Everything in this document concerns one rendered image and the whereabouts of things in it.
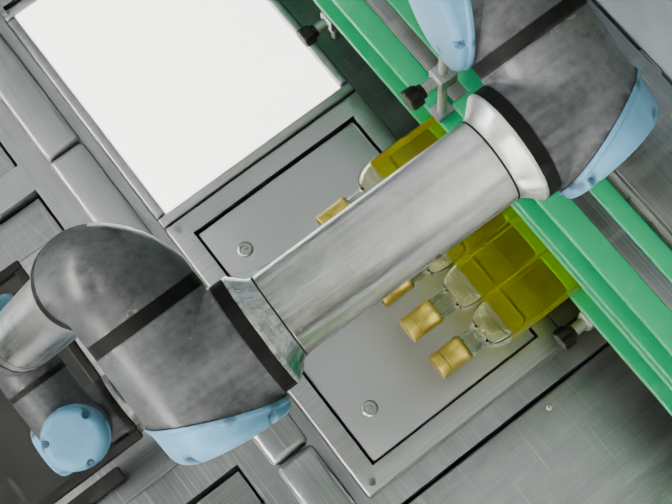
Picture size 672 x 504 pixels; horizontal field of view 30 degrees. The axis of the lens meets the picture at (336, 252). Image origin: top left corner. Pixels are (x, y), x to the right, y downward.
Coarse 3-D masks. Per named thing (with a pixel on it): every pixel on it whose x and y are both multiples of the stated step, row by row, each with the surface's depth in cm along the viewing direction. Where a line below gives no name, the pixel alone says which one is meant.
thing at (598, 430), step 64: (0, 0) 191; (0, 64) 185; (0, 128) 184; (64, 128) 181; (0, 192) 181; (64, 192) 181; (128, 192) 180; (0, 256) 180; (576, 320) 170; (576, 384) 169; (640, 384) 168; (0, 448) 172; (128, 448) 171; (256, 448) 168; (320, 448) 167; (448, 448) 166; (512, 448) 167; (576, 448) 167; (640, 448) 166
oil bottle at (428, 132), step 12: (432, 120) 161; (420, 132) 161; (432, 132) 161; (444, 132) 161; (396, 144) 161; (408, 144) 161; (420, 144) 160; (384, 156) 160; (396, 156) 160; (408, 156) 160; (372, 168) 160; (384, 168) 160; (396, 168) 160; (360, 180) 161; (372, 180) 160
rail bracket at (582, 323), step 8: (584, 320) 160; (560, 328) 160; (568, 328) 160; (576, 328) 160; (584, 328) 160; (592, 328) 160; (560, 336) 159; (568, 336) 159; (576, 336) 160; (560, 344) 160; (568, 344) 159
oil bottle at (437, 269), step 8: (512, 208) 157; (496, 216) 157; (504, 216) 157; (512, 216) 157; (488, 224) 157; (496, 224) 157; (504, 224) 157; (480, 232) 156; (488, 232) 157; (464, 240) 156; (472, 240) 156; (480, 240) 156; (456, 248) 156; (464, 248) 156; (472, 248) 157; (448, 256) 156; (456, 256) 156; (432, 264) 156; (440, 264) 156; (448, 264) 156; (432, 272) 157; (440, 272) 157
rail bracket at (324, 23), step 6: (324, 18) 175; (318, 24) 175; (324, 24) 175; (330, 24) 174; (300, 30) 174; (306, 30) 174; (312, 30) 175; (318, 30) 175; (324, 30) 176; (330, 30) 176; (336, 30) 178; (300, 36) 174; (306, 36) 174; (312, 36) 174; (336, 36) 180; (306, 42) 174; (312, 42) 175
